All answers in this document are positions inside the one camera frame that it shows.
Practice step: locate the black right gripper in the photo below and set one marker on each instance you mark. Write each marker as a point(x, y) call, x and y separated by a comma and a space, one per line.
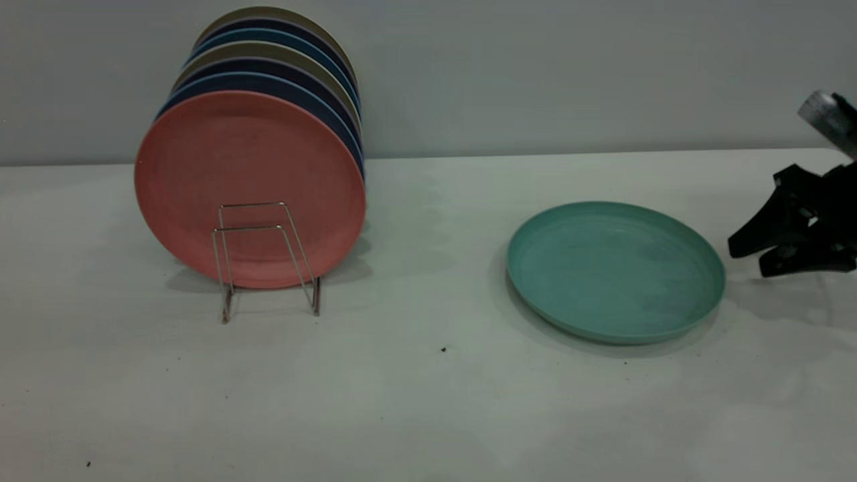
point(837, 204)

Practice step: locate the green plastic plate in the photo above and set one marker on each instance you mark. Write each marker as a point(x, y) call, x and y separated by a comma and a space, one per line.
point(616, 274)

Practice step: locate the pink plastic plate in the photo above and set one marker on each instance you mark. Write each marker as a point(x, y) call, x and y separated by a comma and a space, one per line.
point(248, 161)

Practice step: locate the dark purple plastic plate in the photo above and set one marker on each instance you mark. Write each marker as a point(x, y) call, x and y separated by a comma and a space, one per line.
point(274, 23)
point(268, 65)

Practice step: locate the beige plastic plate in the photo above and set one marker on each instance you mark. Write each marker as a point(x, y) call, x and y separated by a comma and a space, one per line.
point(274, 12)
point(268, 49)

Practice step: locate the stack of blue beige plates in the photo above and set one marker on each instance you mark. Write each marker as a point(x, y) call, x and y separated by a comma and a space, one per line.
point(274, 34)
point(268, 82)

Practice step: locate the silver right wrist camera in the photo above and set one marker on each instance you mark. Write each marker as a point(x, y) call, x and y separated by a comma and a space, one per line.
point(827, 117)

